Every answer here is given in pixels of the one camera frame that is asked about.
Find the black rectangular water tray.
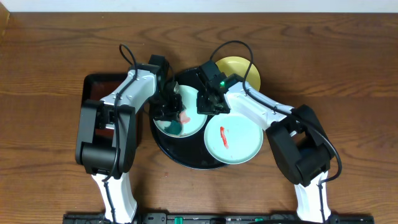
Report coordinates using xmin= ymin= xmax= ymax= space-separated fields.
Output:
xmin=81 ymin=72 xmax=143 ymax=146

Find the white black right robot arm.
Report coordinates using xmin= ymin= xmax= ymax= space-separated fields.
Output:
xmin=198 ymin=74 xmax=342 ymax=223

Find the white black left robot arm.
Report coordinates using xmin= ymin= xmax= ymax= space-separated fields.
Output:
xmin=75 ymin=61 xmax=182 ymax=223

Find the green scrubbing sponge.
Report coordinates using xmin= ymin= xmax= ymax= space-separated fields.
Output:
xmin=164 ymin=120 xmax=182 ymax=136

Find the yellow plate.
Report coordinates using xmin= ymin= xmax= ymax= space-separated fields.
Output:
xmin=216 ymin=56 xmax=261 ymax=91

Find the light green plate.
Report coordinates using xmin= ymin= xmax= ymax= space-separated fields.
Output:
xmin=204 ymin=113 xmax=263 ymax=164
xmin=153 ymin=85 xmax=207 ymax=138

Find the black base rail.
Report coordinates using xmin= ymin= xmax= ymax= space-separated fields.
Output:
xmin=62 ymin=212 xmax=375 ymax=224

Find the round black serving tray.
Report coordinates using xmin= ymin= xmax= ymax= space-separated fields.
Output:
xmin=149 ymin=66 xmax=237 ymax=170

